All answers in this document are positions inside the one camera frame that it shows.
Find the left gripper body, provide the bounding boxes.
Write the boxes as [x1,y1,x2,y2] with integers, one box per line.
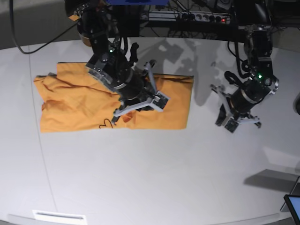
[229,81,270,117]

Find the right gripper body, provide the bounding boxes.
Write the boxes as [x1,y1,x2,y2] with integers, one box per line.
[85,51,155,106]

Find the yellow T-shirt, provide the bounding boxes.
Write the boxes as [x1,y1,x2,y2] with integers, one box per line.
[33,62,194,133]

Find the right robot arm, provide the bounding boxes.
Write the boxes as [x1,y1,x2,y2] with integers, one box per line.
[64,0,156,106]

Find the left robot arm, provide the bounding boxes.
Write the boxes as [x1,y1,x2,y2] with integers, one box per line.
[210,0,279,133]

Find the white power strip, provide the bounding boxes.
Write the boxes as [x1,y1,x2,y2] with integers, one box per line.
[149,11,230,24]

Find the computer monitor with stand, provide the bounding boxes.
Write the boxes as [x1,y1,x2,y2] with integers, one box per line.
[243,168,300,225]

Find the white paper label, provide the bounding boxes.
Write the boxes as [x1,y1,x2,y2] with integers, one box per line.
[32,210,88,225]

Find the black cables under table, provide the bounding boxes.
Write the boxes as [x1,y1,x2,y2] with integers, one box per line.
[138,0,225,39]

